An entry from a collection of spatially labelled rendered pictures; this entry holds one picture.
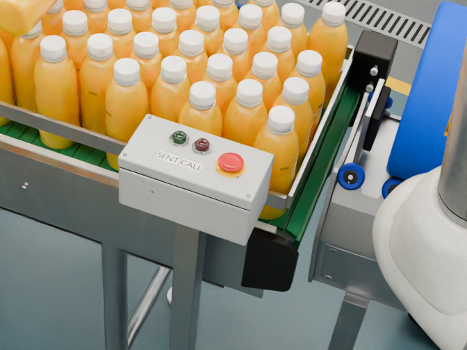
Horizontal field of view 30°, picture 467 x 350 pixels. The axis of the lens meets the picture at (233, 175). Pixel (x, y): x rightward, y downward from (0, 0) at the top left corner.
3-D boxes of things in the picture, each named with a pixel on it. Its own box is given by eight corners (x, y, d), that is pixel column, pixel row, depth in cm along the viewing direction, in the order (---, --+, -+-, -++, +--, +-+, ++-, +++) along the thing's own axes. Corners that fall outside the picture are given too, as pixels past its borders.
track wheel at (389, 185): (413, 182, 139) (413, 181, 141) (386, 173, 139) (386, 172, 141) (404, 209, 139) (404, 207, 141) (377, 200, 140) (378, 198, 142)
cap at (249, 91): (265, 92, 135) (267, 84, 134) (255, 107, 132) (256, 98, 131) (242, 84, 136) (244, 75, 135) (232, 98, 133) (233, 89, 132)
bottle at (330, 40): (320, 116, 160) (338, 33, 146) (289, 97, 163) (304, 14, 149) (342, 98, 164) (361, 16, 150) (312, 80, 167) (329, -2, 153)
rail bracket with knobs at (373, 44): (377, 108, 163) (388, 66, 156) (340, 97, 164) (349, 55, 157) (388, 77, 170) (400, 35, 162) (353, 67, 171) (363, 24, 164)
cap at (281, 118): (263, 117, 131) (265, 107, 130) (287, 111, 132) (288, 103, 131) (274, 134, 129) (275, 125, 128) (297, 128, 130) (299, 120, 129)
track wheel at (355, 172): (367, 168, 140) (369, 167, 142) (341, 160, 141) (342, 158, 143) (359, 194, 141) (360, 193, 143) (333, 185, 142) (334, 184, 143)
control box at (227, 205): (244, 247, 125) (252, 200, 118) (118, 203, 129) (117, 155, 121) (267, 199, 132) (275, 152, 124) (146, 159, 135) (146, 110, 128)
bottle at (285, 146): (238, 194, 145) (249, 110, 132) (276, 185, 148) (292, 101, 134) (254, 226, 141) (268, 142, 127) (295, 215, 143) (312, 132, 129)
